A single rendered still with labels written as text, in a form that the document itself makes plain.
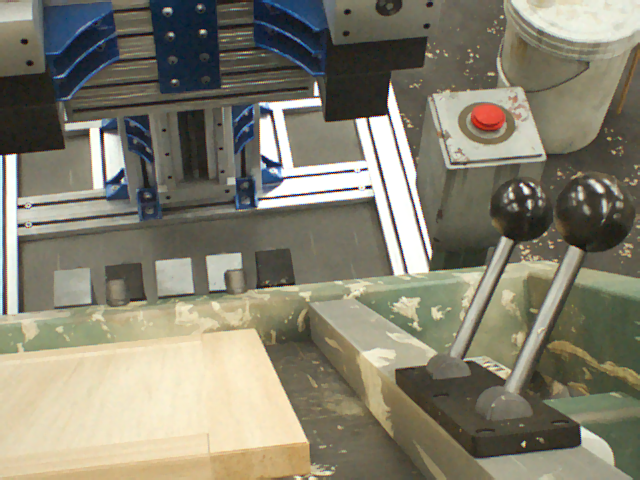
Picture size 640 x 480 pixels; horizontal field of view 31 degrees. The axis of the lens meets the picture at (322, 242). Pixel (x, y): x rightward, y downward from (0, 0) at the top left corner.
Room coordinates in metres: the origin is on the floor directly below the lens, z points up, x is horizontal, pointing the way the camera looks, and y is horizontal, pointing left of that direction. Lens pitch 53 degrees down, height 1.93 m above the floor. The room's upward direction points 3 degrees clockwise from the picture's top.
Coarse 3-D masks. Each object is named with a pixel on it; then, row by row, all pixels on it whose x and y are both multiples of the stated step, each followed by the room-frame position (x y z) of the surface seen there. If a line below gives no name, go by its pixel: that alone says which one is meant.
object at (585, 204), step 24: (576, 192) 0.34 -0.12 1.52; (600, 192) 0.34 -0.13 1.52; (624, 192) 0.34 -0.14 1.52; (576, 216) 0.33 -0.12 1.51; (600, 216) 0.33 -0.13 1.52; (624, 216) 0.33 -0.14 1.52; (576, 240) 0.33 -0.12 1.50; (600, 240) 0.32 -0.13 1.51; (576, 264) 0.32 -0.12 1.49; (552, 288) 0.31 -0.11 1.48; (552, 312) 0.30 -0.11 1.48; (528, 336) 0.29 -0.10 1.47; (528, 360) 0.28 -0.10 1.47; (480, 408) 0.26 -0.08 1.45; (504, 408) 0.26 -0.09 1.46; (528, 408) 0.26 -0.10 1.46
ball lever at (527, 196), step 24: (504, 192) 0.42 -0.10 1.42; (528, 192) 0.41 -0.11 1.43; (504, 216) 0.40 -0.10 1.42; (528, 216) 0.40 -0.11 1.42; (552, 216) 0.41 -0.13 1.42; (504, 240) 0.40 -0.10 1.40; (528, 240) 0.40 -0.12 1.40; (504, 264) 0.39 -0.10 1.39; (480, 288) 0.38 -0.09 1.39; (480, 312) 0.36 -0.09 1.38; (456, 336) 0.35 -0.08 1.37; (432, 360) 0.34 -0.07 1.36; (456, 360) 0.34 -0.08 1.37
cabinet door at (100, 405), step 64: (0, 384) 0.49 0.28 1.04; (64, 384) 0.48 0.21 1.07; (128, 384) 0.46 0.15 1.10; (192, 384) 0.45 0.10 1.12; (256, 384) 0.43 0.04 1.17; (0, 448) 0.32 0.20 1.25; (64, 448) 0.32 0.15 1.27; (128, 448) 0.31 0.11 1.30; (192, 448) 0.30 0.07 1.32; (256, 448) 0.30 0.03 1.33
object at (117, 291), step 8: (112, 280) 0.71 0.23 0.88; (120, 280) 0.71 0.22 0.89; (112, 288) 0.70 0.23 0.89; (120, 288) 0.70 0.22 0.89; (128, 288) 0.71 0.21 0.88; (112, 296) 0.69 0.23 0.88; (120, 296) 0.69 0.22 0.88; (128, 296) 0.70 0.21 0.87; (112, 304) 0.68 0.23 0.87; (120, 304) 0.69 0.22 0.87
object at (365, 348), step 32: (320, 320) 0.60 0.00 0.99; (352, 320) 0.56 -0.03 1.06; (384, 320) 0.55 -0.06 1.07; (352, 352) 0.46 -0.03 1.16; (384, 352) 0.43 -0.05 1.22; (416, 352) 0.43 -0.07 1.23; (352, 384) 0.45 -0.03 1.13; (384, 384) 0.37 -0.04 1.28; (384, 416) 0.36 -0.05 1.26; (416, 416) 0.30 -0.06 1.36; (416, 448) 0.29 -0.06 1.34; (448, 448) 0.25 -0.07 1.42; (576, 448) 0.23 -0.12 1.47
